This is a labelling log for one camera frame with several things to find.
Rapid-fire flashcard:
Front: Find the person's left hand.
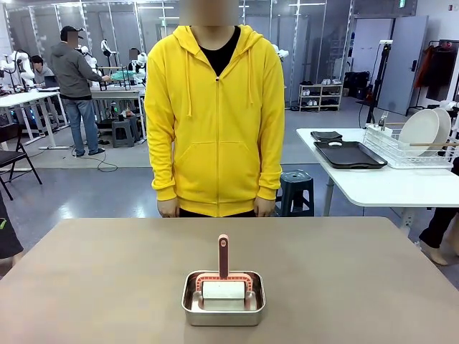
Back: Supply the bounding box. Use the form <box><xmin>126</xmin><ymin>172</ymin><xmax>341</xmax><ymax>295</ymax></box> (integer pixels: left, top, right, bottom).
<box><xmin>253</xmin><ymin>199</ymin><xmax>277</xmax><ymax>219</ymax></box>

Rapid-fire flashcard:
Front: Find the person's right hand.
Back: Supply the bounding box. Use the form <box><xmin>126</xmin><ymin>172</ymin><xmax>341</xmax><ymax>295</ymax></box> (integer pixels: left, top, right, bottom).
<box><xmin>157</xmin><ymin>199</ymin><xmax>181</xmax><ymax>219</ymax></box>

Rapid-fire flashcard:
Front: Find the pink lint roller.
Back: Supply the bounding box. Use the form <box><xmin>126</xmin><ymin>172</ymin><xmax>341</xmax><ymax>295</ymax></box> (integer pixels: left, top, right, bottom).
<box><xmin>195</xmin><ymin>234</ymin><xmax>256</xmax><ymax>302</ymax></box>

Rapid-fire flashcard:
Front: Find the person's left forearm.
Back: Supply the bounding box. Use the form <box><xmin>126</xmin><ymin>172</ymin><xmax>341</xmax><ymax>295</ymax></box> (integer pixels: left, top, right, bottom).
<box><xmin>255</xmin><ymin>135</ymin><xmax>285</xmax><ymax>202</ymax></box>

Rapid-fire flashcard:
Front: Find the person's right forearm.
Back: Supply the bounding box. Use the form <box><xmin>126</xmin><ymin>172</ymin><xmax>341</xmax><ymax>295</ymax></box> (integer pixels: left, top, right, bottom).
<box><xmin>145</xmin><ymin>135</ymin><xmax>181</xmax><ymax>204</ymax></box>

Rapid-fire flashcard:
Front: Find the dark green plastic stool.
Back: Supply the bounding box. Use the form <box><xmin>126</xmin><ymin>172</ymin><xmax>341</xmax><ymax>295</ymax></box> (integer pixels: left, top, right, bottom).
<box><xmin>275</xmin><ymin>169</ymin><xmax>316</xmax><ymax>218</ymax></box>

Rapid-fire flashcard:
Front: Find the person in yellow hoodie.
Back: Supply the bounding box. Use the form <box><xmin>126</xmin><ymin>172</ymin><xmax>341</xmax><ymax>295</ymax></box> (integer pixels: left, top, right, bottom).
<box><xmin>144</xmin><ymin>0</ymin><xmax>286</xmax><ymax>219</ymax></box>

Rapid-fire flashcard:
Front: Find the grey plastic stool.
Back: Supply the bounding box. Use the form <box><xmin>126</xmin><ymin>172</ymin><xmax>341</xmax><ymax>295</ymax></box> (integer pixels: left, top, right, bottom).
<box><xmin>111</xmin><ymin>119</ymin><xmax>136</xmax><ymax>149</ymax></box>

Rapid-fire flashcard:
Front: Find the black folded flat stack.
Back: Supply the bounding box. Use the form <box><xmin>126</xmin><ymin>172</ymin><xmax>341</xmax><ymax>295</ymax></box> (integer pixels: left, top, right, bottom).
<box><xmin>309</xmin><ymin>130</ymin><xmax>344</xmax><ymax>142</ymax></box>

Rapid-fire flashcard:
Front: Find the shiny metal tray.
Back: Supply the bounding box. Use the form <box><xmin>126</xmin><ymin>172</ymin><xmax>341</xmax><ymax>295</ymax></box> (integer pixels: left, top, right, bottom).
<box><xmin>181</xmin><ymin>270</ymin><xmax>267</xmax><ymax>327</ymax></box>

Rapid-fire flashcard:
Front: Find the shoe rack with shoes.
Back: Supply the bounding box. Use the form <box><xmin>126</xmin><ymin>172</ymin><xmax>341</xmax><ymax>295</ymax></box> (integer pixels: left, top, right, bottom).
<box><xmin>298</xmin><ymin>78</ymin><xmax>344</xmax><ymax>113</ymax></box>

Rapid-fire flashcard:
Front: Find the white side table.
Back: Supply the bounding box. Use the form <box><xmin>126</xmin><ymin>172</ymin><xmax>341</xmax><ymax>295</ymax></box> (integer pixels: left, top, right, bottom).
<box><xmin>296</xmin><ymin>128</ymin><xmax>459</xmax><ymax>232</ymax></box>

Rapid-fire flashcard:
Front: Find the white cutlery holder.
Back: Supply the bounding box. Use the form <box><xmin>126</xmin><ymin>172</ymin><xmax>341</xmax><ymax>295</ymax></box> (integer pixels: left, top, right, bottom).
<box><xmin>364</xmin><ymin>123</ymin><xmax>393</xmax><ymax>145</ymax></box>

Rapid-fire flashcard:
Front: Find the black folding chair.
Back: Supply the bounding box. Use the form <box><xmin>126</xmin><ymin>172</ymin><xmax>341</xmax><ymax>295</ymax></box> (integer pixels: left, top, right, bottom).
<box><xmin>0</xmin><ymin>123</ymin><xmax>44</xmax><ymax>201</ymax></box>

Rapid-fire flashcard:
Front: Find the person in dark shorts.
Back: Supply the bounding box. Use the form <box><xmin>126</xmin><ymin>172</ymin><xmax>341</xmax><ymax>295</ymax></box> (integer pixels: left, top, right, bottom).
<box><xmin>0</xmin><ymin>189</ymin><xmax>25</xmax><ymax>263</ymax></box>

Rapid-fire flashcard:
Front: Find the person in grey hoodie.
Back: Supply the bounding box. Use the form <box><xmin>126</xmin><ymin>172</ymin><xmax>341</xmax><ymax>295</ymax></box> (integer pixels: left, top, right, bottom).
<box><xmin>49</xmin><ymin>25</ymin><xmax>108</xmax><ymax>157</ymax></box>

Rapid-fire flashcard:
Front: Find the seated person in black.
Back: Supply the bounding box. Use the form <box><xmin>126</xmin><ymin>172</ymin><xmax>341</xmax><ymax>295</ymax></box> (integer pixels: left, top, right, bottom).
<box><xmin>418</xmin><ymin>205</ymin><xmax>459</xmax><ymax>267</ymax></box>

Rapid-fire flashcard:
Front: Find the black tripod with light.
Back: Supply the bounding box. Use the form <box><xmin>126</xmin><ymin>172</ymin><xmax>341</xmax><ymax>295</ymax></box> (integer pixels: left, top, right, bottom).
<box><xmin>364</xmin><ymin>39</ymin><xmax>394</xmax><ymax>125</ymax></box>

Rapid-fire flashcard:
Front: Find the white background desk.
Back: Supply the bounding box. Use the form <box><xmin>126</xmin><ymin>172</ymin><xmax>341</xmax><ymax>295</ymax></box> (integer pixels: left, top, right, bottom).
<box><xmin>0</xmin><ymin>90</ymin><xmax>61</xmax><ymax>150</ymax></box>

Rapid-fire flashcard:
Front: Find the seated person at laptop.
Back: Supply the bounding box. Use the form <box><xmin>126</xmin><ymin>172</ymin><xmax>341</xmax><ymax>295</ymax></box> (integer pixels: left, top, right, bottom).
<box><xmin>29</xmin><ymin>54</ymin><xmax>57</xmax><ymax>89</ymax></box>

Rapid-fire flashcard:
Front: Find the grey door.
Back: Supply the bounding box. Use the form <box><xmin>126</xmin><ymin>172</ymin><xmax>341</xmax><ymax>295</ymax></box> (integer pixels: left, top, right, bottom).
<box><xmin>376</xmin><ymin>14</ymin><xmax>430</xmax><ymax>116</ymax></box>

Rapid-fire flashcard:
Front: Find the black coat rack with clothes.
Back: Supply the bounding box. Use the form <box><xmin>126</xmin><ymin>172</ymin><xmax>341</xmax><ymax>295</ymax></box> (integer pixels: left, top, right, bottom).
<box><xmin>415</xmin><ymin>39</ymin><xmax>459</xmax><ymax>109</ymax></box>

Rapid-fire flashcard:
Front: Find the black serving tray with handles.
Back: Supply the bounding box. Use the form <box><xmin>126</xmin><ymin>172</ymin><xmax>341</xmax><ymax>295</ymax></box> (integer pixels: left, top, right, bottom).
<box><xmin>313</xmin><ymin>140</ymin><xmax>389</xmax><ymax>170</ymax></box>

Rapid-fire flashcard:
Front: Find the white wire dish rack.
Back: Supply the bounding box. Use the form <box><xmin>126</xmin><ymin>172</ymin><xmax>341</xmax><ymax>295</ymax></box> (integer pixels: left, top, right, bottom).
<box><xmin>363</xmin><ymin>122</ymin><xmax>459</xmax><ymax>170</ymax></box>

